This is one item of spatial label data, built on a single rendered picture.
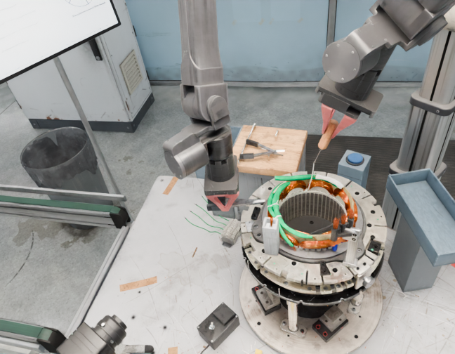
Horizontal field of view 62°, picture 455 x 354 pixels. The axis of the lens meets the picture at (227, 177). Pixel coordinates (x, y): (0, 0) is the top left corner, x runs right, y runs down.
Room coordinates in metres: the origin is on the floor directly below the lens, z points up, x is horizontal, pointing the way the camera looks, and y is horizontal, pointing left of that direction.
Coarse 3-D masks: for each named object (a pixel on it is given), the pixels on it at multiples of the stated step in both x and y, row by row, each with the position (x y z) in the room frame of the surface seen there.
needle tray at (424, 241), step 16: (400, 176) 0.66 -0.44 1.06; (416, 176) 0.66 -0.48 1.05; (432, 176) 0.64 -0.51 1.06; (400, 192) 0.60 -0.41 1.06; (416, 192) 0.62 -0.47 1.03; (432, 192) 0.62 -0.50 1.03; (448, 192) 0.57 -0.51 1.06; (400, 208) 0.58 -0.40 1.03; (416, 208) 0.58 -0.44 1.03; (432, 208) 0.57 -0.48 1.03; (448, 208) 0.55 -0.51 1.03; (400, 224) 0.58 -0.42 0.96; (416, 224) 0.51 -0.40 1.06; (432, 224) 0.52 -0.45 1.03; (448, 224) 0.51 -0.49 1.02; (400, 240) 0.56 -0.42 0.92; (416, 240) 0.51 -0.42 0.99; (432, 240) 0.48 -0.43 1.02; (448, 240) 0.47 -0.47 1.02; (400, 256) 0.54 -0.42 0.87; (416, 256) 0.49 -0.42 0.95; (432, 256) 0.43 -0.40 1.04; (448, 256) 0.42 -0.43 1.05; (400, 272) 0.52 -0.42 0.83; (416, 272) 0.49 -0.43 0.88; (432, 272) 0.49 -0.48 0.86; (416, 288) 0.49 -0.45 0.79
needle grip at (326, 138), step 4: (332, 120) 0.54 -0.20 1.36; (328, 124) 0.54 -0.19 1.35; (332, 124) 0.53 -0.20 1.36; (336, 124) 0.53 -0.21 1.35; (328, 128) 0.54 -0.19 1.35; (332, 128) 0.53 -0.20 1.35; (324, 132) 0.54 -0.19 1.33; (328, 132) 0.54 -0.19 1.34; (332, 132) 0.53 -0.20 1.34; (324, 136) 0.54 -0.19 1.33; (328, 136) 0.53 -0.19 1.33; (320, 140) 0.54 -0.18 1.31; (324, 140) 0.54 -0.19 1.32; (328, 140) 0.53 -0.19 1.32; (320, 144) 0.54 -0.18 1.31; (324, 144) 0.54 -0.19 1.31; (328, 144) 0.54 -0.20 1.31; (324, 148) 0.54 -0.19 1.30
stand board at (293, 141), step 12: (240, 132) 0.95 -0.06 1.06; (264, 132) 0.93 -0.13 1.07; (288, 132) 0.91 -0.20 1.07; (300, 132) 0.90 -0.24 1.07; (240, 144) 0.89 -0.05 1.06; (264, 144) 0.87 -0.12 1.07; (276, 144) 0.86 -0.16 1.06; (288, 144) 0.85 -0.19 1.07; (300, 144) 0.84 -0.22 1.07; (264, 156) 0.82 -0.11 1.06; (276, 156) 0.81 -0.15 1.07; (288, 156) 0.80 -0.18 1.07; (300, 156) 0.79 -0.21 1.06; (240, 168) 0.79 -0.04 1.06; (252, 168) 0.78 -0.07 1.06; (264, 168) 0.77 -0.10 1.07; (276, 168) 0.76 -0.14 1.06; (288, 168) 0.75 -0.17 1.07
